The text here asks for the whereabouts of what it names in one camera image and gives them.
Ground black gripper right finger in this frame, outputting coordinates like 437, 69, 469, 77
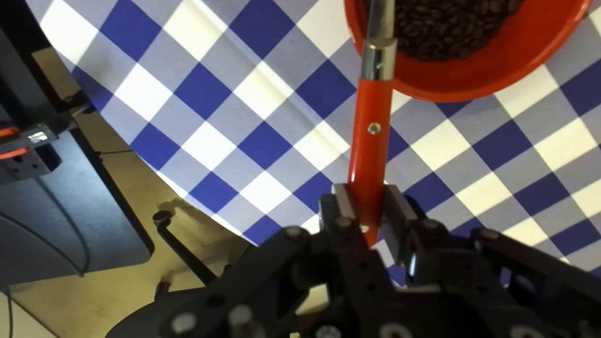
379, 184, 441, 272

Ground blue-grey cart platform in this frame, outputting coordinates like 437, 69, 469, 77
0, 128, 156, 291

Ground orange-handled clamp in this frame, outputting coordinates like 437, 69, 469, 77
0, 122, 52, 163

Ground blue white checked tablecloth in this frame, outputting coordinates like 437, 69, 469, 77
24, 0, 601, 287

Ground red plastic bowl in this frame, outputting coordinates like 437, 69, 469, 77
342, 0, 593, 105

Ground red-handled metal spoon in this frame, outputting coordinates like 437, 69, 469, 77
345, 0, 400, 250

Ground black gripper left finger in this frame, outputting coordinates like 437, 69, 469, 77
319, 184, 372, 259

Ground dark coffee beans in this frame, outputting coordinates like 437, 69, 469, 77
392, 0, 526, 64

